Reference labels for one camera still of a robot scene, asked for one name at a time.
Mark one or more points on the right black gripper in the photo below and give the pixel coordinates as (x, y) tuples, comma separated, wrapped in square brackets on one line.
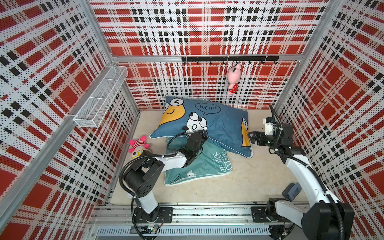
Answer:
[(257, 134)]

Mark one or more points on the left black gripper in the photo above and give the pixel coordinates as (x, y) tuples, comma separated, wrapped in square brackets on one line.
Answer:
[(203, 135)]

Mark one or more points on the teal cat pillow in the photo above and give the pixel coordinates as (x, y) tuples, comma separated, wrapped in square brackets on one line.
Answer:
[(212, 161)]

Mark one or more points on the blue cartoon pillow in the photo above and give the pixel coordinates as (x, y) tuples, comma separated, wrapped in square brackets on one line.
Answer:
[(226, 127)]

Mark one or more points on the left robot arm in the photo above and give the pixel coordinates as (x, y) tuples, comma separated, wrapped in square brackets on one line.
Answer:
[(139, 176)]

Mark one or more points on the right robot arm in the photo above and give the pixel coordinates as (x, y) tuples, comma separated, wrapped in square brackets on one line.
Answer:
[(327, 218)]

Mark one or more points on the pink striped plush doll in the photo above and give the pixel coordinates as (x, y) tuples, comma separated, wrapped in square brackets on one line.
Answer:
[(138, 146)]

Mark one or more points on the pink pig plush toy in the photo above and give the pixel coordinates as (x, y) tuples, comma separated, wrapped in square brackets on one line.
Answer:
[(233, 77)]

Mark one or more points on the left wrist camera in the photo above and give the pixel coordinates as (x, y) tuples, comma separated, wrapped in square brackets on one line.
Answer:
[(187, 130)]

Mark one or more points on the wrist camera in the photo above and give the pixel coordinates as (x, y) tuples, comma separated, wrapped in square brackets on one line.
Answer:
[(187, 130), (270, 126)]

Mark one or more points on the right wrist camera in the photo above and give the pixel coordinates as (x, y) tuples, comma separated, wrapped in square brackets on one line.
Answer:
[(270, 126)]

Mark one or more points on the black hook rail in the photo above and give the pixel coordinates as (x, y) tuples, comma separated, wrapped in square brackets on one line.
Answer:
[(261, 59)]

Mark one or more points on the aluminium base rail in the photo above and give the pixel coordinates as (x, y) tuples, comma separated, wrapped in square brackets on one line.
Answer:
[(192, 221)]

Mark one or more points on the white wire mesh basket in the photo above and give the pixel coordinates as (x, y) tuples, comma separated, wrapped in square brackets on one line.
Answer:
[(96, 106)]

